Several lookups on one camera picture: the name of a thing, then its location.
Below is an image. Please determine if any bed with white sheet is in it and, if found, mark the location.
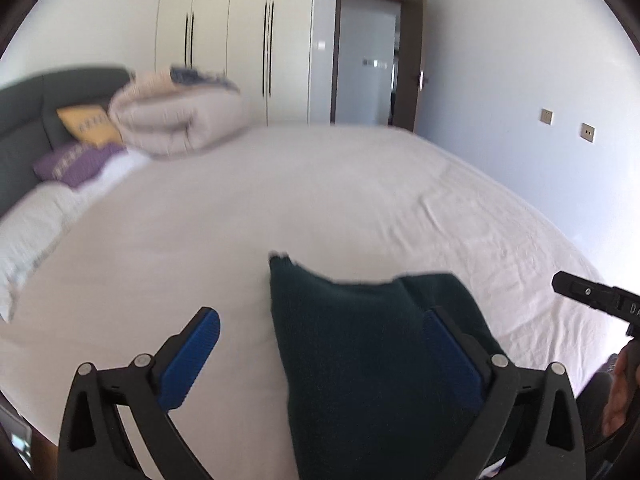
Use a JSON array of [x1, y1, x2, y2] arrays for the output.
[[0, 125, 615, 480]]

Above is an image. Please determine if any brown door frame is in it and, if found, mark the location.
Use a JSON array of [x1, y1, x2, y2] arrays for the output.
[[330, 0, 407, 127]]

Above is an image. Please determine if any white pillow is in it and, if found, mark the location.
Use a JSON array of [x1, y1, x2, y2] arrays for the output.
[[0, 152, 152, 323]]

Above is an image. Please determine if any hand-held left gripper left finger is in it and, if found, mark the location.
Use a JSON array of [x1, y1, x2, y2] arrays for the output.
[[57, 306, 223, 480]]

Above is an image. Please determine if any folded grey-blue blanket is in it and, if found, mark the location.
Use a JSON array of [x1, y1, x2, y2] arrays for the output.
[[169, 64, 242, 94]]

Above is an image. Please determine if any yellow patterned pillow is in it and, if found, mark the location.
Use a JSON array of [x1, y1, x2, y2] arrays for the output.
[[56, 105, 127, 147]]

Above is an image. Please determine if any purple patterned pillow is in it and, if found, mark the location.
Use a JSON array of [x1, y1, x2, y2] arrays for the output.
[[32, 142, 127, 189]]

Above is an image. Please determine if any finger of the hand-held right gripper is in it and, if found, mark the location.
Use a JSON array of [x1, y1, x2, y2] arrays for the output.
[[552, 271, 618, 314]]

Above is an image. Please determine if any brown door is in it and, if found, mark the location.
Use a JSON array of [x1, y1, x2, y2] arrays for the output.
[[390, 0, 432, 134]]

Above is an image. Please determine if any dark green sweater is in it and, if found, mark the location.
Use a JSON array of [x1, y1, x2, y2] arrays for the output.
[[268, 251, 507, 480]]

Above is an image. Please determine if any grey upholstered headboard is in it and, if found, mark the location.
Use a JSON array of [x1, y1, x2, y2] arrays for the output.
[[0, 65, 135, 206]]

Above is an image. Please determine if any person's right hand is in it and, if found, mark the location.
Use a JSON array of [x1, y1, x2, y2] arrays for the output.
[[602, 344, 640, 437]]

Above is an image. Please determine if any cream wardrobe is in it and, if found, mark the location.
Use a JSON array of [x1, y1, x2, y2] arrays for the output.
[[155, 0, 319, 129]]

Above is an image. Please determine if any folded beige duvet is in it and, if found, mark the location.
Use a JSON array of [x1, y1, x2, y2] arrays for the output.
[[107, 67, 252, 159]]

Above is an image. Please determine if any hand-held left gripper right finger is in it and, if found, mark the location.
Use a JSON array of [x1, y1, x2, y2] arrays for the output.
[[422, 306, 587, 480]]

